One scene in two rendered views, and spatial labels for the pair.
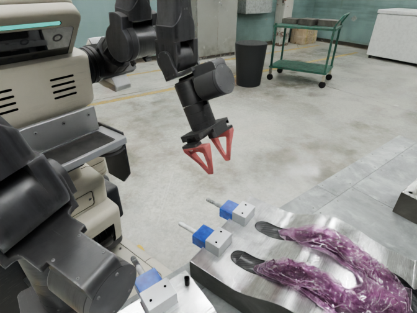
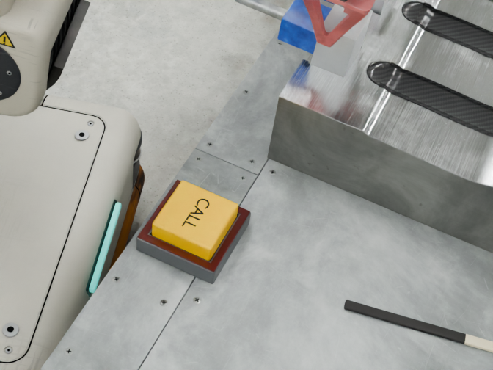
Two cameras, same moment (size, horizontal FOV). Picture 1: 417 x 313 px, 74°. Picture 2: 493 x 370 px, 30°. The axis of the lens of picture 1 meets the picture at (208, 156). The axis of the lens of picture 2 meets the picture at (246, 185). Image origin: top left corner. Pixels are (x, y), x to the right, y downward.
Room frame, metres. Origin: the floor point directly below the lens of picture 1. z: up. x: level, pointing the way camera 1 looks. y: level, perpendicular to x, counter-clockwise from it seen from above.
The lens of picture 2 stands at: (-0.32, 0.63, 1.50)
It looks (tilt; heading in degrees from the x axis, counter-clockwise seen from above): 50 degrees down; 324
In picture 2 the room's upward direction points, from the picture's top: 10 degrees clockwise
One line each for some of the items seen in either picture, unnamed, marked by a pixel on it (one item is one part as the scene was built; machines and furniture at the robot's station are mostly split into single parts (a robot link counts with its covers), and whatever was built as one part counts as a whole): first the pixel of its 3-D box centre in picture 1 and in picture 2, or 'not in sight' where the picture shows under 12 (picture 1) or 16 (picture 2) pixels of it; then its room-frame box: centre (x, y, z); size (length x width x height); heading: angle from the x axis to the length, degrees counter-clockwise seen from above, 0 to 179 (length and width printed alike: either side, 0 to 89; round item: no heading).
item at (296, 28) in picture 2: not in sight; (296, 20); (0.23, 0.20, 0.91); 0.13 x 0.05 x 0.05; 37
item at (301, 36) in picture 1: (303, 35); not in sight; (8.09, -2.58, 0.20); 0.63 x 0.44 x 0.40; 124
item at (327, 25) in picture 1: (305, 48); not in sight; (4.58, -1.53, 0.50); 0.98 x 0.55 x 1.01; 59
